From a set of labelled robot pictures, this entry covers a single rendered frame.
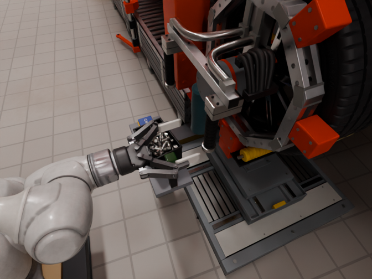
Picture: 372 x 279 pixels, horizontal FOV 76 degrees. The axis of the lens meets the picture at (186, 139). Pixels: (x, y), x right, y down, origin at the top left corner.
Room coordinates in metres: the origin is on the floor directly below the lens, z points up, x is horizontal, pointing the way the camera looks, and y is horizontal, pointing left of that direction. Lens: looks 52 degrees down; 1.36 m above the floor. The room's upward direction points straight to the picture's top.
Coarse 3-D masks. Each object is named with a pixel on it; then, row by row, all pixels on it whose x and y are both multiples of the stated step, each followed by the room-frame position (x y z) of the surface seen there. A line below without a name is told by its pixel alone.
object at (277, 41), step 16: (240, 16) 0.92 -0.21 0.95; (272, 32) 1.03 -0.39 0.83; (240, 48) 0.96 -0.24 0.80; (272, 48) 0.73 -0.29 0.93; (320, 64) 0.54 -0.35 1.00; (272, 80) 0.74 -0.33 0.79; (288, 80) 0.63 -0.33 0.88; (272, 96) 0.68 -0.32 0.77; (256, 112) 0.75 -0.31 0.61; (272, 112) 0.65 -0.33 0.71; (272, 128) 0.61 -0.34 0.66
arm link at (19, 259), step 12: (0, 240) 0.22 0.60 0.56; (12, 240) 0.23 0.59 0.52; (0, 252) 0.19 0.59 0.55; (12, 252) 0.20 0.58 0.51; (24, 252) 0.21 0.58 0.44; (0, 264) 0.16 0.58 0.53; (12, 264) 0.16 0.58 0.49; (24, 264) 0.18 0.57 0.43; (0, 276) 0.13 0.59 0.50; (12, 276) 0.13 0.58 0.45; (24, 276) 0.14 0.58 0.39
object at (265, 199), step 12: (216, 156) 0.83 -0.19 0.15; (216, 168) 0.76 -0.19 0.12; (228, 180) 0.66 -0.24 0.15; (240, 192) 0.59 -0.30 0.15; (264, 192) 0.59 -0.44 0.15; (276, 192) 0.59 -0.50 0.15; (288, 192) 0.58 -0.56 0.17; (300, 192) 0.59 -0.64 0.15; (240, 204) 0.52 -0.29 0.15; (252, 204) 0.51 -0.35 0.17; (264, 204) 0.52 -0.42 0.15; (276, 204) 0.50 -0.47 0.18; (288, 204) 0.52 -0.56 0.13; (252, 216) 0.45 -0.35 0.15; (264, 216) 0.46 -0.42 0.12
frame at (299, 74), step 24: (240, 0) 0.83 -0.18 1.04; (264, 0) 0.67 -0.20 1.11; (288, 0) 0.62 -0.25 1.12; (216, 24) 0.91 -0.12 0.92; (288, 24) 0.57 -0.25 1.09; (288, 48) 0.55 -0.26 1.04; (312, 48) 0.54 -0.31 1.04; (312, 72) 0.51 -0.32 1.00; (312, 96) 0.45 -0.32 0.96; (240, 120) 0.70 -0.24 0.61; (288, 120) 0.46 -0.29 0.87; (264, 144) 0.50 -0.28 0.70; (288, 144) 0.45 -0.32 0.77
